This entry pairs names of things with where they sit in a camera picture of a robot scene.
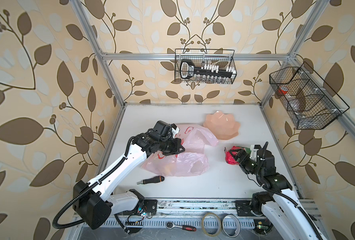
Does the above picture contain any red-handled ratchet wrench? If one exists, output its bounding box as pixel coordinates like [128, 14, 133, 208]
[166, 222, 196, 232]

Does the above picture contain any pink plastic fruit-print bag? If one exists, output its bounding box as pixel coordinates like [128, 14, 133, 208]
[141, 124, 218, 177]

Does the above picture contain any red-capped plastic bottle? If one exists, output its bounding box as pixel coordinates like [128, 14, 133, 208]
[278, 86, 308, 119]

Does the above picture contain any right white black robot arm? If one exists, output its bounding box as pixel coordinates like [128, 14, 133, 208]
[224, 143, 326, 240]

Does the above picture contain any centre black wire basket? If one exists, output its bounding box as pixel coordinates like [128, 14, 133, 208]
[175, 48, 237, 85]

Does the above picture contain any black orange screwdriver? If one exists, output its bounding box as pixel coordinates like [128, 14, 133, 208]
[137, 176, 165, 185]

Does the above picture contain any orange fruit plate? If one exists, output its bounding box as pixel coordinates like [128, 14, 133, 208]
[203, 111, 240, 140]

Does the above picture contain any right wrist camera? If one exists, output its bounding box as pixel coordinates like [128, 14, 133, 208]
[249, 142, 268, 161]

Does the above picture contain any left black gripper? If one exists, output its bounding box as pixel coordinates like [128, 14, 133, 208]
[158, 137, 187, 154]

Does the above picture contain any pink dragon fruit toy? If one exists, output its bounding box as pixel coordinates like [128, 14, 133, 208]
[224, 146, 251, 165]

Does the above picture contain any clear tape roll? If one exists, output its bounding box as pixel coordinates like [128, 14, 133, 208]
[200, 212, 222, 237]

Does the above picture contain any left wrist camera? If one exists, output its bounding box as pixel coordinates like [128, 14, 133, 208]
[153, 121, 180, 139]

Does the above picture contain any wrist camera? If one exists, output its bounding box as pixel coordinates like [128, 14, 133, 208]
[249, 142, 268, 161]
[153, 121, 180, 139]

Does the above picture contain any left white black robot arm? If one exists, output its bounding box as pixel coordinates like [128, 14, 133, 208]
[52, 121, 185, 230]

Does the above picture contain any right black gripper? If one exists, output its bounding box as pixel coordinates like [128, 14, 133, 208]
[230, 148, 263, 178]

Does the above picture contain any right black wire basket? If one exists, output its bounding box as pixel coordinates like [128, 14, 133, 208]
[269, 62, 349, 130]

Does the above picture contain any black socket set holder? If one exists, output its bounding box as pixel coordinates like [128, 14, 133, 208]
[177, 59, 237, 80]

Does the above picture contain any grey tape roll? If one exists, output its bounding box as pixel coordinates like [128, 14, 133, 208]
[221, 215, 241, 238]

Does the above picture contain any black wire basket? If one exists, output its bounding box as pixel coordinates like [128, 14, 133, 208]
[175, 48, 237, 85]
[269, 62, 349, 130]

